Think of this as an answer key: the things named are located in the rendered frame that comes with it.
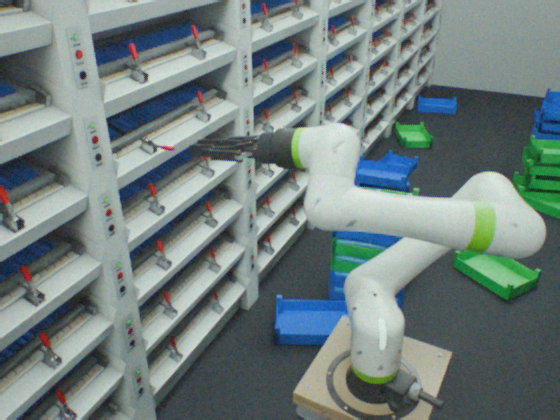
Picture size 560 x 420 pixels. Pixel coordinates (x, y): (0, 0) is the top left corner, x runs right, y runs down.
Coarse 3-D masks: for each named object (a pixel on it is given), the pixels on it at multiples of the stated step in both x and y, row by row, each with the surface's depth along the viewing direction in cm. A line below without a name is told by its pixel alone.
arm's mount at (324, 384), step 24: (336, 336) 160; (336, 360) 151; (408, 360) 151; (432, 360) 151; (312, 384) 145; (336, 384) 144; (432, 384) 144; (312, 408) 142; (336, 408) 138; (360, 408) 137; (384, 408) 137; (408, 408) 137; (432, 408) 138
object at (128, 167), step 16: (208, 80) 178; (224, 96) 176; (240, 96) 175; (192, 112) 165; (208, 112) 168; (224, 112) 171; (160, 128) 153; (176, 128) 155; (192, 128) 158; (208, 128) 164; (160, 144) 146; (176, 144) 150; (128, 160) 137; (144, 160) 139; (160, 160) 146; (128, 176) 134
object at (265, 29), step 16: (256, 0) 204; (272, 0) 210; (288, 0) 217; (304, 0) 222; (320, 0) 221; (256, 16) 189; (272, 16) 200; (288, 16) 207; (304, 16) 214; (256, 32) 184; (272, 32) 189; (288, 32) 202; (256, 48) 182
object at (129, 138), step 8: (208, 96) 171; (184, 104) 162; (192, 104) 164; (200, 104) 168; (208, 104) 170; (176, 112) 157; (184, 112) 161; (160, 120) 151; (168, 120) 154; (144, 128) 146; (152, 128) 148; (128, 136) 140; (136, 136) 142; (112, 144) 136; (120, 144) 137; (128, 144) 141; (112, 152) 136
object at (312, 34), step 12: (324, 0) 225; (324, 12) 227; (300, 36) 232; (312, 36) 229; (324, 48) 236; (324, 60) 239; (312, 72) 237; (324, 72) 243; (312, 84) 239; (324, 84) 246; (324, 96) 249; (300, 120) 250; (312, 120) 247; (312, 228) 275
